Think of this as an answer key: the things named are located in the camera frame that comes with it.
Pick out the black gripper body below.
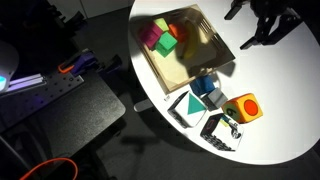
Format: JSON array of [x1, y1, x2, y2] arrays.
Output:
[[248, 0, 304, 46]]

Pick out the orange plushy cube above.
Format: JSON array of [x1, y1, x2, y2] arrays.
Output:
[[222, 93, 263, 124]]

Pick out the small orange cube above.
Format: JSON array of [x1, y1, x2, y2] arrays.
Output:
[[168, 23, 187, 43]]

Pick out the wooden crate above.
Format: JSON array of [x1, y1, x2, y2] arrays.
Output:
[[132, 5, 235, 94]]

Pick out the lime green cube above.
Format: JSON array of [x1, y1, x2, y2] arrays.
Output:
[[154, 18, 169, 32]]

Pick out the blue cube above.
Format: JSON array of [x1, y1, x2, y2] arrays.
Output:
[[190, 75, 215, 96]]

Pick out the magenta cube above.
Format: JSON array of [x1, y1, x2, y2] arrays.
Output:
[[139, 22, 163, 49]]

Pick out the grey cube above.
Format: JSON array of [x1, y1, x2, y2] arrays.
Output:
[[201, 88, 228, 111]]

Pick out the white plush cube teal triangle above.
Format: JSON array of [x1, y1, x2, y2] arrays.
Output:
[[167, 91, 207, 128]]

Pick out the black white plush cube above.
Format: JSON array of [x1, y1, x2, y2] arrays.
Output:
[[200, 113, 244, 151]]

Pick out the yellow banana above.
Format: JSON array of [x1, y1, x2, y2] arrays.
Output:
[[181, 20, 199, 59]]

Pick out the white round table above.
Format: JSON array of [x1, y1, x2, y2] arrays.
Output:
[[129, 0, 320, 165]]

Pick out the purple orange clamp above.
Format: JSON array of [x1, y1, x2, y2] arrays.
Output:
[[58, 49, 98, 76]]

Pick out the black perforated board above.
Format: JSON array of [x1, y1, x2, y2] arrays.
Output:
[[0, 72, 126, 157]]

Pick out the silver aluminium rail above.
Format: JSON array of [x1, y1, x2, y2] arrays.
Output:
[[6, 74, 46, 92]]

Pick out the orange cable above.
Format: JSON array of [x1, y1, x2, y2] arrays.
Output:
[[18, 157, 79, 180]]

